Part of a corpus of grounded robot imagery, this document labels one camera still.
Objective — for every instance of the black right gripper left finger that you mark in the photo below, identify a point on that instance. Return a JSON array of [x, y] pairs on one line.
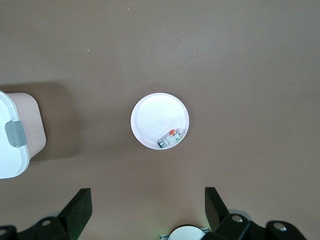
[[65, 225]]

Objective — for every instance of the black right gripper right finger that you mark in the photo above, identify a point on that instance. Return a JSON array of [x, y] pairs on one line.
[[232, 227]]

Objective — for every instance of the white lidded storage box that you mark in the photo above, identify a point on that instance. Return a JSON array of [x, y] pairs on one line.
[[12, 162]]

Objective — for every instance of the pink round plate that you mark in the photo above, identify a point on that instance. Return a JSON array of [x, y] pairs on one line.
[[155, 117]]

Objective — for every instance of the green and white switch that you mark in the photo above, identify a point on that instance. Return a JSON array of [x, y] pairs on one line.
[[167, 140]]

